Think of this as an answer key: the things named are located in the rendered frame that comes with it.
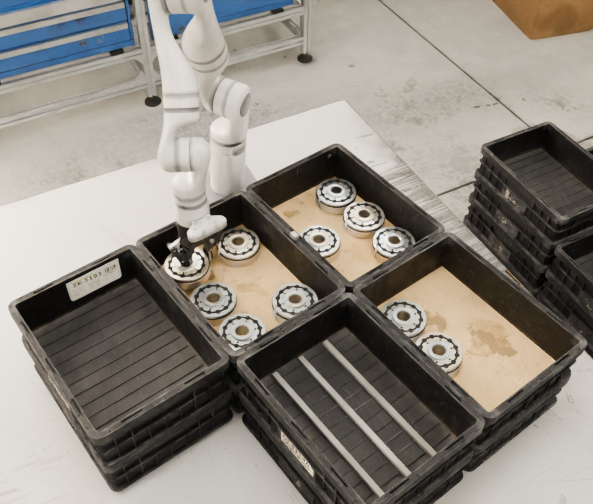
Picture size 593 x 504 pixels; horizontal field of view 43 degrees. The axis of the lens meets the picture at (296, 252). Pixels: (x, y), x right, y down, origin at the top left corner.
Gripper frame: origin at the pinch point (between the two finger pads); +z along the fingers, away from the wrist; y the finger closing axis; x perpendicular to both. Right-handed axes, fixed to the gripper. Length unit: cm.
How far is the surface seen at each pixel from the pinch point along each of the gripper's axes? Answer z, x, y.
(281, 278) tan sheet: 4.5, 12.7, -14.3
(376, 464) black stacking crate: 5, 61, -2
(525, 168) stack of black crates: 39, -3, -128
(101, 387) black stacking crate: 4.4, 15.1, 32.9
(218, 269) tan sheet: 4.3, 1.8, -3.9
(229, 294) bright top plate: 1.6, 11.8, -0.7
